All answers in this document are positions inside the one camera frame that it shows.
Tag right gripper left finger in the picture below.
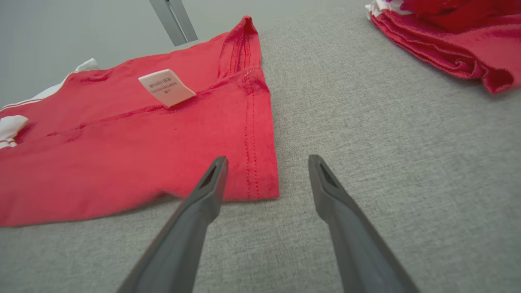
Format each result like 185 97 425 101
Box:
116 156 229 293

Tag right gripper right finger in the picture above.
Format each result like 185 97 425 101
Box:
308 154 420 293

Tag red jersey with white sleeves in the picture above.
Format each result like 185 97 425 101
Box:
0 15 280 227

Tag red garment with white trim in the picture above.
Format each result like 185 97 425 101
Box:
365 0 521 95

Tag grey fabric sofa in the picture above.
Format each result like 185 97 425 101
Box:
0 0 521 293

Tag grey partition post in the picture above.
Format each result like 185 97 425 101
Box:
149 0 199 46

